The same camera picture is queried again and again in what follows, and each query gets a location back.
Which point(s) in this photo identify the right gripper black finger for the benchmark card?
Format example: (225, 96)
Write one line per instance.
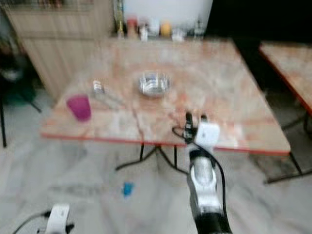
(203, 120)
(188, 120)

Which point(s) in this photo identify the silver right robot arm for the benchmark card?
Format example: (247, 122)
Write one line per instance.
(202, 178)

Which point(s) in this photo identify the shiny metal bowl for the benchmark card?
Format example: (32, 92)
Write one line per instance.
(154, 85)

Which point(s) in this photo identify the black metal table legs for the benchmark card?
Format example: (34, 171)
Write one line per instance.
(142, 151)
(285, 178)

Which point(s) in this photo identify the small blue floor object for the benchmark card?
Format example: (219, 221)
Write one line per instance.
(128, 189)

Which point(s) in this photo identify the clear glass jar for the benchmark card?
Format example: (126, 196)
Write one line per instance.
(178, 35)

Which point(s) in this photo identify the clear slim bottle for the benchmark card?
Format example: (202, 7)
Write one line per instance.
(199, 29)

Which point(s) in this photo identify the yellow condiment jar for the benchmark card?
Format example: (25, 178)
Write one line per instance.
(165, 29)

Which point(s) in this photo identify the small clear glass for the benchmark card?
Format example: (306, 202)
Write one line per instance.
(98, 87)

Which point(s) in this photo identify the small white condiment bottle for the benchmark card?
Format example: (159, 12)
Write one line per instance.
(144, 32)

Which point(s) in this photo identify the red-capped condiment bottle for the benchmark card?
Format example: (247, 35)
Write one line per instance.
(132, 27)

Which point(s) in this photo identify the purple plastic cup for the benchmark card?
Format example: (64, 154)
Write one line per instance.
(79, 108)

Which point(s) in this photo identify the light wooden cabinet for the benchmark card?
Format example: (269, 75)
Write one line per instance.
(63, 48)

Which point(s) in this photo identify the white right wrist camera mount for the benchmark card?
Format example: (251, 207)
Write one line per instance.
(207, 134)

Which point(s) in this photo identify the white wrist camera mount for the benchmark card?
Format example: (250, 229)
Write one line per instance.
(207, 134)
(58, 218)

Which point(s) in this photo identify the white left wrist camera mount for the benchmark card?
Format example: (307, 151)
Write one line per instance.
(58, 218)

